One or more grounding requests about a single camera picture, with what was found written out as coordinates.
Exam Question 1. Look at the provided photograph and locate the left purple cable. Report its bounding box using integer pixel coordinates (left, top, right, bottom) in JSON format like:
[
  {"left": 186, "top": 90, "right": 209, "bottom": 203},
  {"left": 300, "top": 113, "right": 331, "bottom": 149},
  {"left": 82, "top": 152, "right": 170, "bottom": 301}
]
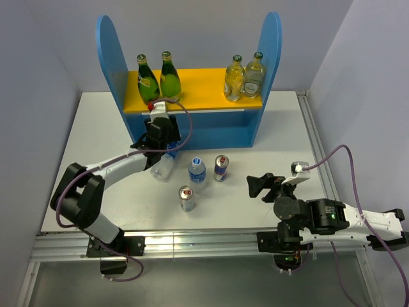
[{"left": 56, "top": 98, "right": 194, "bottom": 228}]

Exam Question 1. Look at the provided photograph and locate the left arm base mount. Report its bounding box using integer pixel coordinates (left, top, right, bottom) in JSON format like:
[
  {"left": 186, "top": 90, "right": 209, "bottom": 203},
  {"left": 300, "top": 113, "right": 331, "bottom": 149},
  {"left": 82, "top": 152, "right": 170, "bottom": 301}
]
[{"left": 86, "top": 235, "right": 145, "bottom": 276}]

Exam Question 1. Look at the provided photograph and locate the blue and yellow wooden shelf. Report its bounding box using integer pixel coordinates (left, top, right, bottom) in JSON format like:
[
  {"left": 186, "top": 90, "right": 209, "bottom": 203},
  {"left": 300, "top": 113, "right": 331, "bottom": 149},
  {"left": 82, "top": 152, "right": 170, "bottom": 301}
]
[{"left": 95, "top": 12, "right": 282, "bottom": 150}]

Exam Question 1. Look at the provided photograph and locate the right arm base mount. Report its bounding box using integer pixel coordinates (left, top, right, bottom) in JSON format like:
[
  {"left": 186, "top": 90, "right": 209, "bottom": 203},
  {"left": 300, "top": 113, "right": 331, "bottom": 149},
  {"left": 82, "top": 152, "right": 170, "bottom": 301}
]
[{"left": 256, "top": 230, "right": 313, "bottom": 276}]

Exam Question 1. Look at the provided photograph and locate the green glass bottle back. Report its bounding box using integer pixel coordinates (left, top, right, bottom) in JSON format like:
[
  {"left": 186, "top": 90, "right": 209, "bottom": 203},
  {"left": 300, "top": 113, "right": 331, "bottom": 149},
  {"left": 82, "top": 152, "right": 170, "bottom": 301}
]
[{"left": 136, "top": 54, "right": 160, "bottom": 105}]

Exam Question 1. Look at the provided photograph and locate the green glass bottle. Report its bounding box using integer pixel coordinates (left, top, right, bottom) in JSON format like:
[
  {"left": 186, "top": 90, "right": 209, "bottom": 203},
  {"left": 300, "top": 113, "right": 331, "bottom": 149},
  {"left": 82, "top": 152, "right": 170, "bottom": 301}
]
[
  {"left": 160, "top": 51, "right": 181, "bottom": 101},
  {"left": 136, "top": 54, "right": 160, "bottom": 105}
]

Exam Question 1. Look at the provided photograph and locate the green glass bottle front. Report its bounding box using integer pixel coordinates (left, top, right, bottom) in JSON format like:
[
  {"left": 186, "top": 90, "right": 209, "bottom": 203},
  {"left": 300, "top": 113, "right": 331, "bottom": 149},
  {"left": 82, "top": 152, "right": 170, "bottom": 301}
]
[{"left": 160, "top": 51, "right": 181, "bottom": 101}]

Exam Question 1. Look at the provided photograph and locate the red bull can back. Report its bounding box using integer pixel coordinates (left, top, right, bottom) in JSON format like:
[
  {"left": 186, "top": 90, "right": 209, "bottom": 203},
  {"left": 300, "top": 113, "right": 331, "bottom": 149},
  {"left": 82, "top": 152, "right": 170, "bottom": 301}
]
[{"left": 213, "top": 155, "right": 229, "bottom": 182}]

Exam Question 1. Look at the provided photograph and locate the silver can front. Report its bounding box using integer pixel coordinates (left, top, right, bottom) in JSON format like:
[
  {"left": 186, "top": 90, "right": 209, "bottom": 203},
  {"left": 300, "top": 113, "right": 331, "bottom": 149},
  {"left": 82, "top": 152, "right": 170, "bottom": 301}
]
[{"left": 178, "top": 185, "right": 195, "bottom": 212}]

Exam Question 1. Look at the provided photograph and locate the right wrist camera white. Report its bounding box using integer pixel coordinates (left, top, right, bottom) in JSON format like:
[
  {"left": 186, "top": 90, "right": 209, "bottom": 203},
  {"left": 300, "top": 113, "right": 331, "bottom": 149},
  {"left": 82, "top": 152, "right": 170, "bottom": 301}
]
[{"left": 282, "top": 161, "right": 311, "bottom": 185}]

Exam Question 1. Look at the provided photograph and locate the aluminium rail frame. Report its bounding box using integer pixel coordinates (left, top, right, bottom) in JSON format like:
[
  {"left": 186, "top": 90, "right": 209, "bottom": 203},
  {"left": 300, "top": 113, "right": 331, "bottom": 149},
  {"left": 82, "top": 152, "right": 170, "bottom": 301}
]
[{"left": 17, "top": 91, "right": 383, "bottom": 306}]

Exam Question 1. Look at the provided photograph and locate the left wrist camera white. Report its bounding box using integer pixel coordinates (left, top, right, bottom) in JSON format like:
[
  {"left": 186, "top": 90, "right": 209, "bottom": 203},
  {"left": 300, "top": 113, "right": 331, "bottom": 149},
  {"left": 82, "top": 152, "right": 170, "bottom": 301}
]
[{"left": 148, "top": 100, "right": 169, "bottom": 122}]

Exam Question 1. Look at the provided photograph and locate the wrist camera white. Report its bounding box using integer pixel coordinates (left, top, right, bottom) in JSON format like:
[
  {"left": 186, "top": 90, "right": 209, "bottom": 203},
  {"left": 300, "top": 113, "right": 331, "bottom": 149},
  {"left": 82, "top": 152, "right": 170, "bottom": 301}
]
[
  {"left": 282, "top": 161, "right": 311, "bottom": 185},
  {"left": 148, "top": 100, "right": 169, "bottom": 122}
]

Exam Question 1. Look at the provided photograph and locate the water bottle blue label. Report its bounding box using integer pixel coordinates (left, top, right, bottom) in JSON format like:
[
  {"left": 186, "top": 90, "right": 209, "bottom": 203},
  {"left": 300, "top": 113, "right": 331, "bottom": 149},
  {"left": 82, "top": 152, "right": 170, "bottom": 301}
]
[
  {"left": 188, "top": 157, "right": 206, "bottom": 193},
  {"left": 150, "top": 141, "right": 180, "bottom": 182}
]

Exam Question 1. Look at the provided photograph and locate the yellow drink glass bottle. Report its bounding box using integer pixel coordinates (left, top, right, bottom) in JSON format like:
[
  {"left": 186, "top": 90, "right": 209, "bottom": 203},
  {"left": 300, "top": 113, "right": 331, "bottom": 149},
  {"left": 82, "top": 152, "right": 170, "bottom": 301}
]
[{"left": 224, "top": 54, "right": 245, "bottom": 102}]

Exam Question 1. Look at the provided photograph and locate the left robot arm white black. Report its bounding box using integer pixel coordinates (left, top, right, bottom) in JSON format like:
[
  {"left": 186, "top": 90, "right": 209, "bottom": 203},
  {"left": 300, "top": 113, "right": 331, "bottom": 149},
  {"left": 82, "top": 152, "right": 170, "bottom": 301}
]
[{"left": 50, "top": 115, "right": 181, "bottom": 255}]

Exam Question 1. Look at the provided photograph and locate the clear drink glass bottle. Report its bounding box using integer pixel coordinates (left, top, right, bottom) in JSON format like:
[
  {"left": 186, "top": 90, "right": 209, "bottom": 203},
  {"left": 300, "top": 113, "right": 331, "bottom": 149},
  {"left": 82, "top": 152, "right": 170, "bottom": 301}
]
[{"left": 242, "top": 51, "right": 265, "bottom": 98}]

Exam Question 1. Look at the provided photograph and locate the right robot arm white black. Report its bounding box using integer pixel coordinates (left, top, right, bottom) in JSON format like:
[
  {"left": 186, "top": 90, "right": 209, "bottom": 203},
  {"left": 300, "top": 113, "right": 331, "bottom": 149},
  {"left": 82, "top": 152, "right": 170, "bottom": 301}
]
[{"left": 247, "top": 173, "right": 408, "bottom": 253}]

